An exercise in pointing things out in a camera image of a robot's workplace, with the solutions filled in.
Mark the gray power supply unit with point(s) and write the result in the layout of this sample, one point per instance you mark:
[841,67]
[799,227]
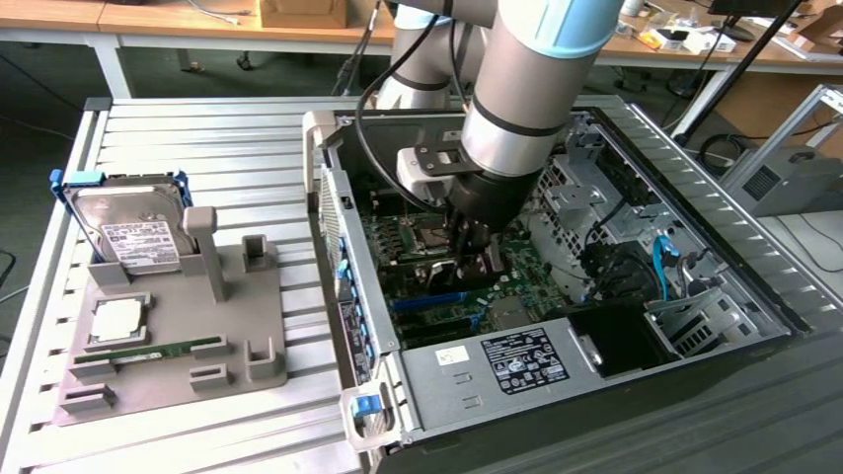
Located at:
[453,385]

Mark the folded brown cardboard piece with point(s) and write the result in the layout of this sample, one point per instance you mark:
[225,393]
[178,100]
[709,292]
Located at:
[823,24]

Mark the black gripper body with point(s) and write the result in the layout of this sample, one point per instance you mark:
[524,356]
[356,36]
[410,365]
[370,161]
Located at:
[490,197]

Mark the plain white carton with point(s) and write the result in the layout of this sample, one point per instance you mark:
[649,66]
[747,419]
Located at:
[711,44]

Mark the gray computer tower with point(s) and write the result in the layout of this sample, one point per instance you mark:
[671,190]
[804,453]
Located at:
[789,187]

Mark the aluminium profile frame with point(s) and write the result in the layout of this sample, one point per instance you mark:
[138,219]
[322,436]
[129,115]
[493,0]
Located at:
[819,101]

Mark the silver CPU chip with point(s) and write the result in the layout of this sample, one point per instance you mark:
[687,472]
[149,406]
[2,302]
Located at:
[117,322]

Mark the green motherboard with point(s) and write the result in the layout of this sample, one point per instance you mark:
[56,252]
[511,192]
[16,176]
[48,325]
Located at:
[520,286]

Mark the black graphics card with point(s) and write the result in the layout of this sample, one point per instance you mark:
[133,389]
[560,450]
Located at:
[434,276]

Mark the blue disk caddy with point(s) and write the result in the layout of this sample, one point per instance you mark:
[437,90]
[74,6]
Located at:
[81,179]

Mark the green RAM stick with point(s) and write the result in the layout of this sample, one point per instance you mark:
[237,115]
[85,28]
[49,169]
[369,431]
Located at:
[150,356]

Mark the silver chipset heatsink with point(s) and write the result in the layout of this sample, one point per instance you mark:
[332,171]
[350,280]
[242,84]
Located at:
[509,313]

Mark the open black PC case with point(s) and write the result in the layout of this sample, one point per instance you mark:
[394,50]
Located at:
[368,276]

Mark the gray parts rack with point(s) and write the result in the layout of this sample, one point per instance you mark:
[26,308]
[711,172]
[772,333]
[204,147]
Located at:
[177,326]

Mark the white cup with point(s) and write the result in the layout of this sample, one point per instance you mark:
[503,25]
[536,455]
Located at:
[636,6]

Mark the perforated metal drive cage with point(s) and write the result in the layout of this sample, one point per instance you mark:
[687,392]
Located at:
[579,202]

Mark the CPU socket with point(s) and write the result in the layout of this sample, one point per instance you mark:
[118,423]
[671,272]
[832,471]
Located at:
[428,237]

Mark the white box black panel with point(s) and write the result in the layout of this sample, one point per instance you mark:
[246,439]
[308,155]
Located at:
[664,39]

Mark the wooden desk white legs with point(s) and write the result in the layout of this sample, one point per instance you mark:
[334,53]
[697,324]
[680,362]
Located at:
[52,15]

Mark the blue expansion slot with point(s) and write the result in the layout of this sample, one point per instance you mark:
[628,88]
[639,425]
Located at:
[428,301]

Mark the metal disk bay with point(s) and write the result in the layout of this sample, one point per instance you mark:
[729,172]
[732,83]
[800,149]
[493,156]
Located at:
[697,326]

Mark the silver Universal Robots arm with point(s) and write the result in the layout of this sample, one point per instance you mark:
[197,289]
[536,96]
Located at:
[527,99]

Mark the gray wrist camera box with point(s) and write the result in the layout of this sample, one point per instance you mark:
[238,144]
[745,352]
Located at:
[421,182]

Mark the wooden desk with clutter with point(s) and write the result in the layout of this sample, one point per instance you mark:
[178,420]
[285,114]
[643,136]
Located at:
[632,55]

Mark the black monitor with stand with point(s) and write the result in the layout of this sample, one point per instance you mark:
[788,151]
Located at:
[751,5]

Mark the black slanted tripod pole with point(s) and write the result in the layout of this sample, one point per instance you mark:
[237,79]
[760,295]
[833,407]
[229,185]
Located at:
[737,74]

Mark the silver hard disk drive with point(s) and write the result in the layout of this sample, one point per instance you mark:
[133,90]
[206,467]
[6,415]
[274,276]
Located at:
[132,237]

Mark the blue case latch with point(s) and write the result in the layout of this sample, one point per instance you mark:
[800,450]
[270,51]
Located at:
[364,406]

